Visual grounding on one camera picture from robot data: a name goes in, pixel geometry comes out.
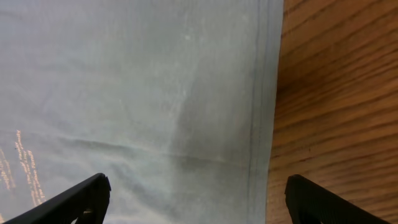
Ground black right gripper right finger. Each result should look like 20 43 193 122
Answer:
285 174 388 224

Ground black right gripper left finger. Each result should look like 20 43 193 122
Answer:
5 173 111 224

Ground light blue t-shirt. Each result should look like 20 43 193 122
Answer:
1 0 284 223

